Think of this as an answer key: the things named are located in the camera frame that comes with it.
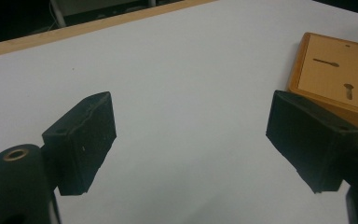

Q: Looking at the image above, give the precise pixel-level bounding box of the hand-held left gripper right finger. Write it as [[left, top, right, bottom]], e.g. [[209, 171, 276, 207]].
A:
[[265, 90, 358, 194]]

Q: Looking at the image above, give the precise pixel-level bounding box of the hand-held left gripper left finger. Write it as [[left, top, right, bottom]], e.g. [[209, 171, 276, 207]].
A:
[[41, 91, 117, 197]]

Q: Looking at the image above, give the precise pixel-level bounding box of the wooden photo frame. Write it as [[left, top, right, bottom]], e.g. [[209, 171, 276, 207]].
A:
[[287, 32, 358, 136]]

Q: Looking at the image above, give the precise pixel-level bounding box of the white metal stand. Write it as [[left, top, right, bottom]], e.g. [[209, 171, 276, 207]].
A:
[[49, 0, 67, 29]]

